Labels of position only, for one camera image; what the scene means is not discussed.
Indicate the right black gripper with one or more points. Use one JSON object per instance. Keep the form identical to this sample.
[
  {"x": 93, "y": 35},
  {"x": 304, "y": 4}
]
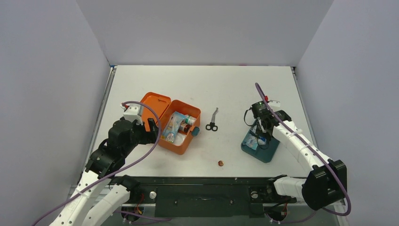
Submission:
[{"x": 263, "y": 121}]

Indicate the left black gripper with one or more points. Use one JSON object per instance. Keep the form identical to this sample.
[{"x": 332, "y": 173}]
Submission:
[{"x": 148, "y": 136}]

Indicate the zip bag of wipes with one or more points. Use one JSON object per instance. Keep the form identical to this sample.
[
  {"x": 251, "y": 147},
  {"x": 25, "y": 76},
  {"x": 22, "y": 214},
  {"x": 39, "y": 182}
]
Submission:
[{"x": 253, "y": 130}]

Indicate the white blue tube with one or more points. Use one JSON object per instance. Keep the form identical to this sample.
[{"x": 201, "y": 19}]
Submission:
[{"x": 261, "y": 141}]

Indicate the small teal wipe packet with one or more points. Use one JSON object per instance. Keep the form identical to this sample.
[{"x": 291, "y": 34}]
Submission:
[{"x": 250, "y": 142}]

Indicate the blue snack packet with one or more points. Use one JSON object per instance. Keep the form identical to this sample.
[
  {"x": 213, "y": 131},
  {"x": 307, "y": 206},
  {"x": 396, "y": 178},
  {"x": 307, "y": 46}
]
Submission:
[{"x": 172, "y": 127}]

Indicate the white gauze packet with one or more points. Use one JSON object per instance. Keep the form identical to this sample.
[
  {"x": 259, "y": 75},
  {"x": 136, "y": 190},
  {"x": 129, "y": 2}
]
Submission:
[{"x": 179, "y": 139}]

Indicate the orange plastic medicine box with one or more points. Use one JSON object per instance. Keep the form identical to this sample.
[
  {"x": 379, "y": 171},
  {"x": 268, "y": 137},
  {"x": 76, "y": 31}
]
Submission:
[{"x": 164, "y": 107}]

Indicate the teal divided tray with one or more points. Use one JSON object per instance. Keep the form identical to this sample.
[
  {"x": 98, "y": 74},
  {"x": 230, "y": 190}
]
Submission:
[{"x": 263, "y": 153}]

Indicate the brown bottle orange cap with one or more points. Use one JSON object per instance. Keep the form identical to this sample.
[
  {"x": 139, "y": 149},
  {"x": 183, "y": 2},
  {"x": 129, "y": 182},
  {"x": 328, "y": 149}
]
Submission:
[{"x": 184, "y": 127}]

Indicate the white bottle green label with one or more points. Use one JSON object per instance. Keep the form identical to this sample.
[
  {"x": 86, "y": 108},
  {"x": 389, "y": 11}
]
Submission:
[{"x": 190, "y": 120}]

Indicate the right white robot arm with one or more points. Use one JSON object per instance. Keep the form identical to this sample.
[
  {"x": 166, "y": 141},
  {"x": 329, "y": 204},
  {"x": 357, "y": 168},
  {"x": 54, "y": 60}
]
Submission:
[{"x": 326, "y": 181}]

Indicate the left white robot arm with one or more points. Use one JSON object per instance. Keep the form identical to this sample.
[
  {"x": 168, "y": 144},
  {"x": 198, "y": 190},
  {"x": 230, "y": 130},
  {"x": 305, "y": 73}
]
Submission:
[{"x": 106, "y": 161}]

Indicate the black scissors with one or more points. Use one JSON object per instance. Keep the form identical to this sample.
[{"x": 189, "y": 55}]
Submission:
[{"x": 212, "y": 126}]

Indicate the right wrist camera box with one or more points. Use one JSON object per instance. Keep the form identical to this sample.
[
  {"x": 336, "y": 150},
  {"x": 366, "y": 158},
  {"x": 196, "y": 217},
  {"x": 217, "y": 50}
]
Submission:
[{"x": 274, "y": 104}]

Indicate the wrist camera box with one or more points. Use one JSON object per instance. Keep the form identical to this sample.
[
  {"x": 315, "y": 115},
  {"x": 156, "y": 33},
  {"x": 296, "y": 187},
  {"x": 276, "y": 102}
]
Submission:
[
  {"x": 274, "y": 104},
  {"x": 133, "y": 113}
]

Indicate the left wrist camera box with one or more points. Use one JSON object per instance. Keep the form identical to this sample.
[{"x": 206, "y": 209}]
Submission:
[{"x": 133, "y": 113}]

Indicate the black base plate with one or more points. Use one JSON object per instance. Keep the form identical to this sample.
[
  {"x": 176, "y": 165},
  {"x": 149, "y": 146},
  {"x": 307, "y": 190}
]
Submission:
[{"x": 174, "y": 197}]

